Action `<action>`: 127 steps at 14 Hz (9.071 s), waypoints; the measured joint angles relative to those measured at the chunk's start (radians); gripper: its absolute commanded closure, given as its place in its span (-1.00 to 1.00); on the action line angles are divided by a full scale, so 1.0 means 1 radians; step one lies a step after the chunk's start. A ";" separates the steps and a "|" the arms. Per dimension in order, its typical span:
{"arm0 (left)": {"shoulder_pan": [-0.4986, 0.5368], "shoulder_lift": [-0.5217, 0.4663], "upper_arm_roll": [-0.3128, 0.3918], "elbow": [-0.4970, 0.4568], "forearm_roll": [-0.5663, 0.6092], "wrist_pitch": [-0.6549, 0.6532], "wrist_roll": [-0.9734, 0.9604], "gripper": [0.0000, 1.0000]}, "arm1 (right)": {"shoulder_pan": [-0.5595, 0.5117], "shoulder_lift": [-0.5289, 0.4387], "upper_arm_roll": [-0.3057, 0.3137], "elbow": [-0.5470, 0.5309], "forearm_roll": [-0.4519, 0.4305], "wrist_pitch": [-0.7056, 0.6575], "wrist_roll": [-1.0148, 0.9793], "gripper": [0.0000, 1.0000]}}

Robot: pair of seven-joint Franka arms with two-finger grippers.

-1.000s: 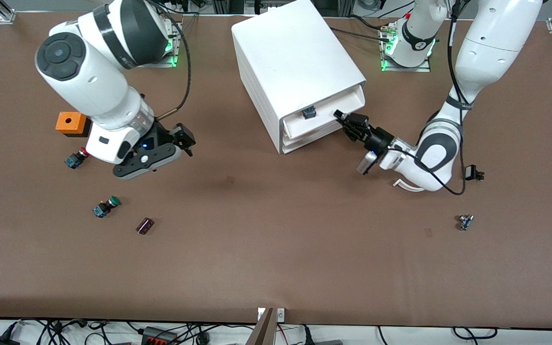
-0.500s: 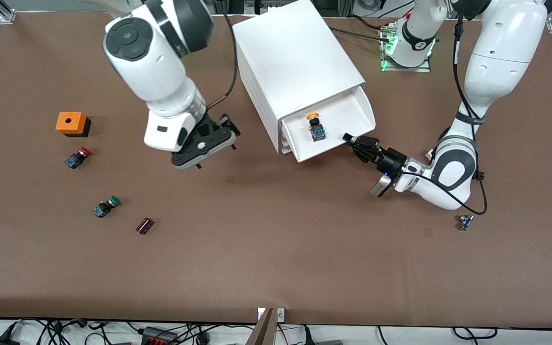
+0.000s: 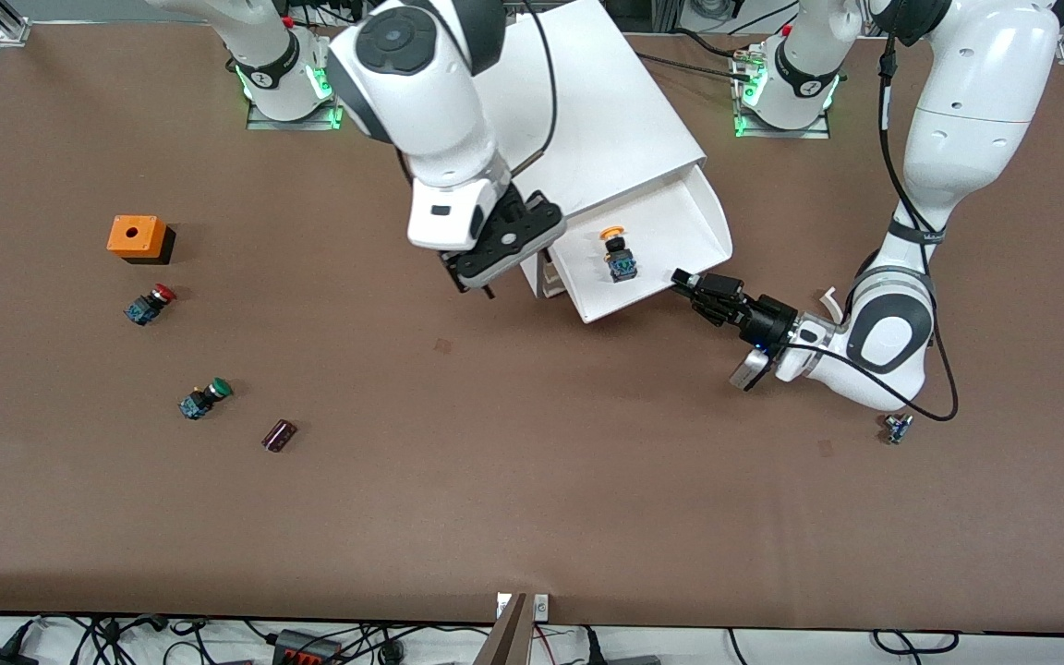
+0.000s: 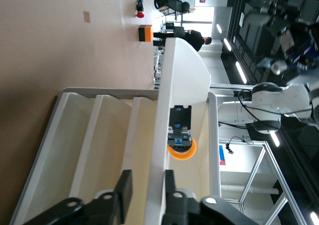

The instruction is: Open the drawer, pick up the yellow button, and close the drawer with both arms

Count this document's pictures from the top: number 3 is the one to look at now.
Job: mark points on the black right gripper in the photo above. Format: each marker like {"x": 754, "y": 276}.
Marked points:
{"x": 510, "y": 210}

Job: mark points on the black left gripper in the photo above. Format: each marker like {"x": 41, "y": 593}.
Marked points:
{"x": 766, "y": 320}

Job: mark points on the white plastic drawer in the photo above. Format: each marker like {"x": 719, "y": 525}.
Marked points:
{"x": 671, "y": 231}

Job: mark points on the orange-capped push button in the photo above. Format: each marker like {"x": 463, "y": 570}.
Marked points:
{"x": 622, "y": 263}

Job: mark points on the metal base plate right arm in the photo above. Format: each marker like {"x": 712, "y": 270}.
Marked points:
{"x": 310, "y": 122}

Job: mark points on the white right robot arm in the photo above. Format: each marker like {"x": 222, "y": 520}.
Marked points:
{"x": 421, "y": 92}

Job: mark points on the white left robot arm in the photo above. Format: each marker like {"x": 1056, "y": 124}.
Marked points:
{"x": 985, "y": 92}

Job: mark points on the white drawer cabinet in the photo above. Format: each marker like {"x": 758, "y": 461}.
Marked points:
{"x": 606, "y": 92}

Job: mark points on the green-capped push button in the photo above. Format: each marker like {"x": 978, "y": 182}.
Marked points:
{"x": 204, "y": 399}

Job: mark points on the red-capped push button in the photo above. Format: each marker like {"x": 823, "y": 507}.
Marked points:
{"x": 149, "y": 307}

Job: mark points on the white curved plastic strip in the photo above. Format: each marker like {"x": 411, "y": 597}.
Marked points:
{"x": 830, "y": 300}

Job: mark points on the small blue electronic component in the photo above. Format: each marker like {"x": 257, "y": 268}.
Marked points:
{"x": 898, "y": 429}

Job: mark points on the dark purple small block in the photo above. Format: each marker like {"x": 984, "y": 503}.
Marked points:
{"x": 279, "y": 436}

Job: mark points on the orange box with hole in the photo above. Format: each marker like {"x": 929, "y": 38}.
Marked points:
{"x": 135, "y": 235}

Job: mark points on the black floor plug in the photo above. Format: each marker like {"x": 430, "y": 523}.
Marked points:
{"x": 592, "y": 646}

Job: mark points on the black orange power strip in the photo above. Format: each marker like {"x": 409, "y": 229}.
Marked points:
{"x": 306, "y": 648}

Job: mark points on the small white bracket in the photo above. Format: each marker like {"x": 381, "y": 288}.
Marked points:
{"x": 541, "y": 606}
{"x": 502, "y": 605}

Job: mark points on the wooden post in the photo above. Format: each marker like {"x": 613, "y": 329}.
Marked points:
{"x": 509, "y": 637}

